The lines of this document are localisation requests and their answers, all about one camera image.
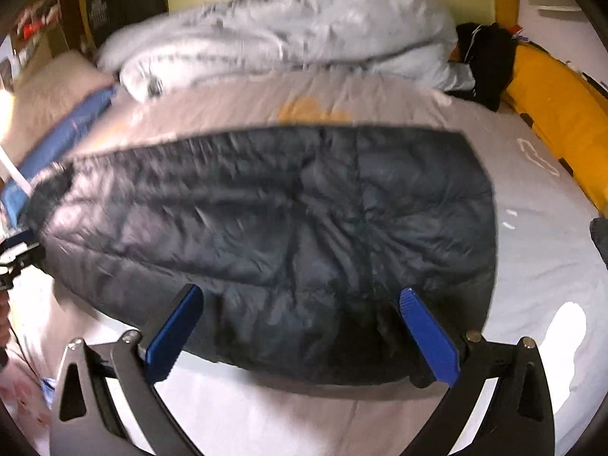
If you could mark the blue cloth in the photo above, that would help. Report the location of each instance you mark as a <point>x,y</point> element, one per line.
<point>61,137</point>

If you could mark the wooden shelf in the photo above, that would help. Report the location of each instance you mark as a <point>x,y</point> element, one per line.
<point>42,23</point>

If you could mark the light blue duvet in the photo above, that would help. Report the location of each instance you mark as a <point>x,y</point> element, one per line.
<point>294,23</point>

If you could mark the black puffer jacket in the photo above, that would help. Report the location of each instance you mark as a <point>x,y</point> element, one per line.
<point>285,223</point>

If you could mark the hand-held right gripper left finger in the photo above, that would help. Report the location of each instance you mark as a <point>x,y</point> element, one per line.
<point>173,332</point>

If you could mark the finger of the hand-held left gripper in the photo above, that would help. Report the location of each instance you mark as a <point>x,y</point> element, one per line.
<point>21,251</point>

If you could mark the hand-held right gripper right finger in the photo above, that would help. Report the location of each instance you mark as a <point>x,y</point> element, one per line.
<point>427,337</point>

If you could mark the yellow cushion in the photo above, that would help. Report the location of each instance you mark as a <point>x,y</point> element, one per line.
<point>560,114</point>

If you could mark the black panel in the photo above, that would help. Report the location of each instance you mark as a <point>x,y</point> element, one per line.
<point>128,4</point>

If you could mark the black cloth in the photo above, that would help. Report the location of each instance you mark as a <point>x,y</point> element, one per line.
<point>494,66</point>

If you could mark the grey cloth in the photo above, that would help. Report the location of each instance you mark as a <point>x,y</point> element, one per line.
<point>599,242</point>

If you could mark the beige pillow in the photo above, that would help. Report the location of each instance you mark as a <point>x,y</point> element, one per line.
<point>52,99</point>

